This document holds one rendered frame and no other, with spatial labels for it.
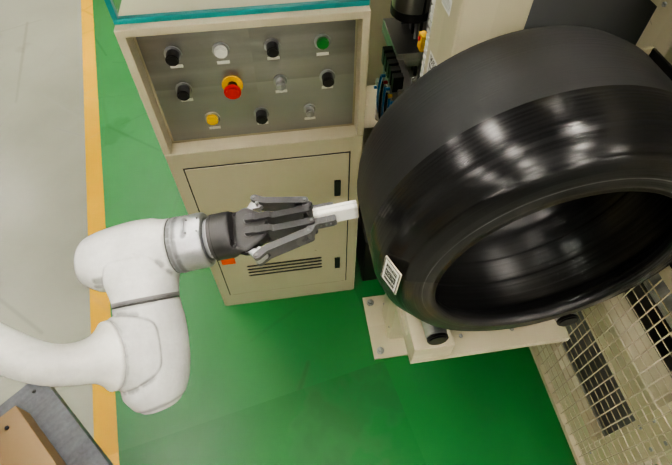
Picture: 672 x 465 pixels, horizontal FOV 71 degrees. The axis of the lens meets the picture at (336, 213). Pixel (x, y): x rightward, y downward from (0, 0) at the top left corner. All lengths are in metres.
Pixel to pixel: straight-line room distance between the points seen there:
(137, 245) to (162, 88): 0.60
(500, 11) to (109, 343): 0.81
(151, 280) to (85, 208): 1.87
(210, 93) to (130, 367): 0.75
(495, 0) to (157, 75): 0.78
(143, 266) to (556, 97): 0.62
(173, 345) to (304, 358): 1.22
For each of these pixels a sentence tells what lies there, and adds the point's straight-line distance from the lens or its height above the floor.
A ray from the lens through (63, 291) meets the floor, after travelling 2.38.
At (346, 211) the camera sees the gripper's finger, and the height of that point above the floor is 1.24.
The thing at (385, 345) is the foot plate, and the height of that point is 0.01.
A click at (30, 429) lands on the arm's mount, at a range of 1.32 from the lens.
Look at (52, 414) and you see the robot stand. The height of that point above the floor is 0.65.
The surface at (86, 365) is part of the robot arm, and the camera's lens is 0.76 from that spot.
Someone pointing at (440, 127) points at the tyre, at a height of 1.38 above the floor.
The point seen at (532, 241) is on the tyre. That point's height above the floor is 0.94.
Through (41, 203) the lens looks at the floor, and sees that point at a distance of 2.75.
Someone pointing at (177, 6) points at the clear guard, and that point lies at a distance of 1.14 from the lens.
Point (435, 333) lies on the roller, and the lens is 1.01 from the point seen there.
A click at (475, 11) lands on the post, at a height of 1.40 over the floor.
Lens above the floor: 1.82
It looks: 52 degrees down
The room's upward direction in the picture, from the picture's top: straight up
